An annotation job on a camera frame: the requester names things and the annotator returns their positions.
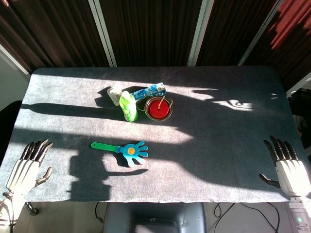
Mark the dark grey chair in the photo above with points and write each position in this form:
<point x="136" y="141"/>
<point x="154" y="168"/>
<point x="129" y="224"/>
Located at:
<point x="155" y="217"/>

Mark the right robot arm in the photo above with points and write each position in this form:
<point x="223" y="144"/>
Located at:
<point x="300" y="213"/>

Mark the black bag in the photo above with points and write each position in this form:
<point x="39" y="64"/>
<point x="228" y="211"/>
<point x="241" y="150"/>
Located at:
<point x="301" y="116"/>

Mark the dark brown curtain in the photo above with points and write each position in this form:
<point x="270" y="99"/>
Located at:
<point x="150" y="31"/>

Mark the blue hand-shaped clapper toy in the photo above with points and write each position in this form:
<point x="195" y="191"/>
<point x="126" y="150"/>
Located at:
<point x="128" y="151"/>

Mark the metal bowl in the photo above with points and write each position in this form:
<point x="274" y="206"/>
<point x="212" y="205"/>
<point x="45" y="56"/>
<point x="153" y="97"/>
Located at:
<point x="158" y="108"/>

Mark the grey-blue table cloth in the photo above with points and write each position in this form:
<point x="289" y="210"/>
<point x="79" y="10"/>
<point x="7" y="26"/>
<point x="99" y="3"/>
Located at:
<point x="155" y="136"/>

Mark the red round disc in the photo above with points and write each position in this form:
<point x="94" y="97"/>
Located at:
<point x="158" y="108"/>

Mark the blue snack package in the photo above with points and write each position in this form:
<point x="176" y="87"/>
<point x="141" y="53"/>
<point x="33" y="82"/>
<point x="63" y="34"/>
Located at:
<point x="149" y="91"/>

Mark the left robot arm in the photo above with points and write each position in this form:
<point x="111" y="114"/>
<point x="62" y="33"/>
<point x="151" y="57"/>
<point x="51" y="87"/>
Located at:
<point x="6" y="211"/>

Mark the green plastic bottle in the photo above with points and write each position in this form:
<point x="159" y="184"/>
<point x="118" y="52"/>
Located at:
<point x="128" y="106"/>

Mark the black object beside table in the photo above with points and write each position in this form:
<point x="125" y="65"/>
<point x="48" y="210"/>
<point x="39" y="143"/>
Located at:
<point x="7" y="131"/>

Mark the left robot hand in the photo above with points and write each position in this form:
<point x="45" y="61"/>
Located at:
<point x="23" y="172"/>

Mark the white rectangular plastic box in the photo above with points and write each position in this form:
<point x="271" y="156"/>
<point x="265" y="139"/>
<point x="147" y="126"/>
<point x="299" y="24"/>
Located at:
<point x="114" y="94"/>

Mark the white window frame post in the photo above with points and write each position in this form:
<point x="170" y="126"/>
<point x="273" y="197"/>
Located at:
<point x="261" y="31"/>
<point x="198" y="32"/>
<point x="102" y="32"/>

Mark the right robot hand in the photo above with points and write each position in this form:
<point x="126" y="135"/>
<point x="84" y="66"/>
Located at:
<point x="289" y="173"/>

